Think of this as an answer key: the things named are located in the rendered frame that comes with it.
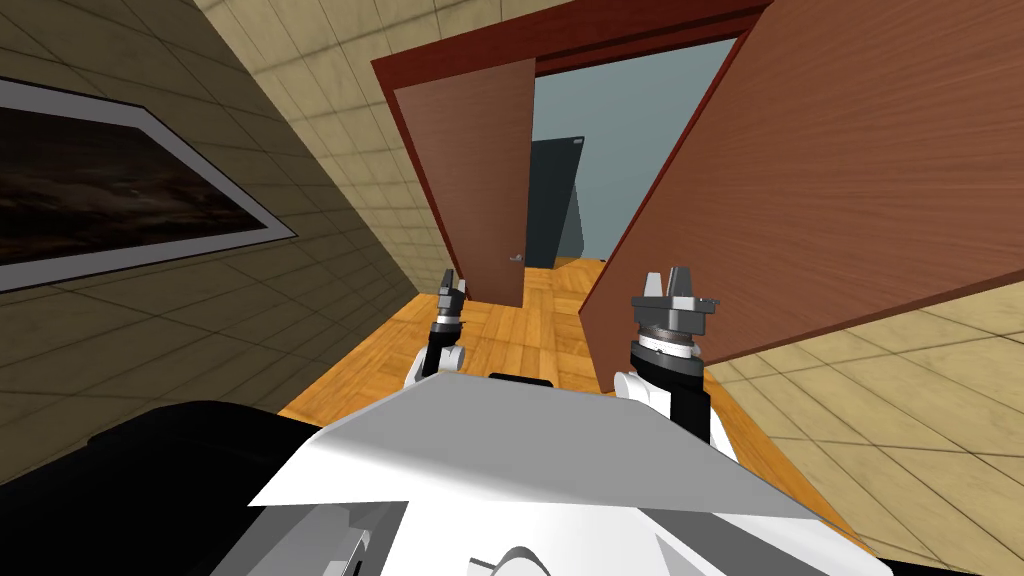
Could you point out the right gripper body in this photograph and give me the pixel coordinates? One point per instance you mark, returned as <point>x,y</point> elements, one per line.
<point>674,314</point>

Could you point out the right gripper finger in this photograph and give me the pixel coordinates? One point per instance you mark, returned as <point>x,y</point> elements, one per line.
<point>679,283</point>
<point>654,286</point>

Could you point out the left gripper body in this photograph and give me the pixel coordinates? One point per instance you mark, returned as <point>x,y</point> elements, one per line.
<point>450,306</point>

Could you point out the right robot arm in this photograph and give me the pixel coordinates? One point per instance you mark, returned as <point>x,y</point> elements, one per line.
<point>686,392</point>

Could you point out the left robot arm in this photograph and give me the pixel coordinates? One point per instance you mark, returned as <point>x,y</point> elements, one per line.
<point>120,488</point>

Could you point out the narrow brown door leaf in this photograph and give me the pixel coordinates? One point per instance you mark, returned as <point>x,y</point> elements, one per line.
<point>476,184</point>

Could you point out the dark grey upright panel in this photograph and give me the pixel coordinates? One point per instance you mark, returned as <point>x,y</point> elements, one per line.
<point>550,200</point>

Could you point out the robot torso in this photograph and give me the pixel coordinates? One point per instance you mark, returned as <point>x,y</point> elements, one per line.
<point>512,456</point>

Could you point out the wide brown door leaf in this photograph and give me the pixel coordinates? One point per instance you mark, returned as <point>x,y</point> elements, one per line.
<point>824,184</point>

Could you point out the dark picture with grey frame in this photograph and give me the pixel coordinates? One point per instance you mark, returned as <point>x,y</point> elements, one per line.
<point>104,188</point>

